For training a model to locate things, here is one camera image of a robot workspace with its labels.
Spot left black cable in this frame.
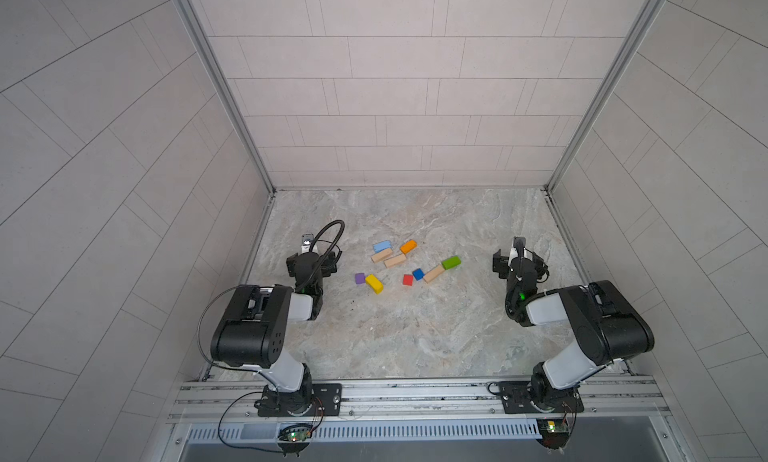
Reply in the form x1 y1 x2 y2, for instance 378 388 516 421
196 284 268 373

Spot light blue wood block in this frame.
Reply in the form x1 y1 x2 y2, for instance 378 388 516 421
373 240 392 253

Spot orange wood block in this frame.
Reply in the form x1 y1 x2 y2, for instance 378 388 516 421
400 239 418 254

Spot yellow wood block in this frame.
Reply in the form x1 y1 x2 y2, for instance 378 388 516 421
365 274 384 294

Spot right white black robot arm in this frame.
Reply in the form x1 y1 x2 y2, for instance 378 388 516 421
487 248 655 414

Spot aluminium mounting rail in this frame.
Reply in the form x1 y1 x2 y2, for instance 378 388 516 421
165 374 670 423

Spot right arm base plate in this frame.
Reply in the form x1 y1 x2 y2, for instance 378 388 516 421
498 380 584 414

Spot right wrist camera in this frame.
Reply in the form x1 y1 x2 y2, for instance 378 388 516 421
510 236 529 259

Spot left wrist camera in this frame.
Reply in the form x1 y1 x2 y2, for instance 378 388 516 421
301 233 314 253

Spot right yellow circuit board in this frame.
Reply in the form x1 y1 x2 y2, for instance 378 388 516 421
536 419 571 450

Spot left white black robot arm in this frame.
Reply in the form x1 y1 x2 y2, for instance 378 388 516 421
210 249 342 417

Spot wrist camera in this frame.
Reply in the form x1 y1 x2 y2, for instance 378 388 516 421
301 233 314 253
510 236 529 259

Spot left green circuit board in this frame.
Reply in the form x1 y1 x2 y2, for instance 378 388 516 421
277 423 313 443

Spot natural wood block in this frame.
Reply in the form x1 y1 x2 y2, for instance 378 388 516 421
423 265 445 283
384 253 407 268
371 247 394 263

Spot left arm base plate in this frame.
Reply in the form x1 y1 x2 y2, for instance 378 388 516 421
254 383 342 417

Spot green wood block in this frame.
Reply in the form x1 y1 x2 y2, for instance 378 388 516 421
441 255 462 270

